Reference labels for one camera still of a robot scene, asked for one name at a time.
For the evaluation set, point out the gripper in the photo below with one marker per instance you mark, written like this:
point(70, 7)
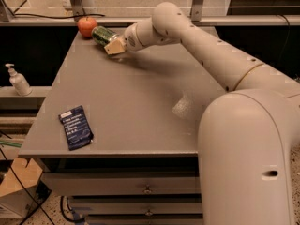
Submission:
point(129, 40)

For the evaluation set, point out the green soda can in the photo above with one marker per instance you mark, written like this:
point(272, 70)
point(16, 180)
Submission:
point(103, 36)

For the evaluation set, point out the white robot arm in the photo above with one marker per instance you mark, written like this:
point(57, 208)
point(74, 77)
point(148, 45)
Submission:
point(245, 136)

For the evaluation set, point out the red apple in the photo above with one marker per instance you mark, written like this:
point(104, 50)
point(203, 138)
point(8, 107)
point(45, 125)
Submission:
point(86, 25)

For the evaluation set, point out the grey drawer cabinet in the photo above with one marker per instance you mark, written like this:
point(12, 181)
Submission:
point(144, 109)

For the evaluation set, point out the dark blue snack packet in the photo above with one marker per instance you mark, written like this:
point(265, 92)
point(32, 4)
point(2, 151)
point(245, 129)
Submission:
point(76, 127)

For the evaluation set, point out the white pump dispenser bottle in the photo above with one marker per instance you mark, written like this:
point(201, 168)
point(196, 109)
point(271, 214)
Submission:
point(18, 81)

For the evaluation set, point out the top drawer front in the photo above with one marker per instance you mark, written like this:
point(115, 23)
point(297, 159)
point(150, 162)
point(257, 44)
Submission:
point(121, 183)

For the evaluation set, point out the drawer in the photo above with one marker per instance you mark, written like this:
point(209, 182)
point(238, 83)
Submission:
point(121, 183)
point(137, 205)
point(145, 220)

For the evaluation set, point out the green tube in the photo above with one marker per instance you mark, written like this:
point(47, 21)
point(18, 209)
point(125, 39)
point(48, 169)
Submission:
point(12, 144)

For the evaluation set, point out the middle drawer front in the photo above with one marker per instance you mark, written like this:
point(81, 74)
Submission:
point(137, 205)

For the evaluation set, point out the bottom drawer front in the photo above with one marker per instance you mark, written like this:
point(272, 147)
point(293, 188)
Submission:
point(145, 220)

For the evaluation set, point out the cardboard box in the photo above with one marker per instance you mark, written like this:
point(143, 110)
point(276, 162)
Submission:
point(18, 188)

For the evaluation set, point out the left metal bracket post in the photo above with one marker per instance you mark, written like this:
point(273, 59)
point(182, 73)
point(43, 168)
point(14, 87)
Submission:
point(77, 9)

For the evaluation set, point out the metal bracket post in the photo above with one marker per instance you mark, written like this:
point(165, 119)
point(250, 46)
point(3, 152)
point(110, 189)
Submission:
point(77, 9)
point(196, 10)

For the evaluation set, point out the right metal bracket post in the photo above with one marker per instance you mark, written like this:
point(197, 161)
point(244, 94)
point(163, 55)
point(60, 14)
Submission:
point(196, 10)

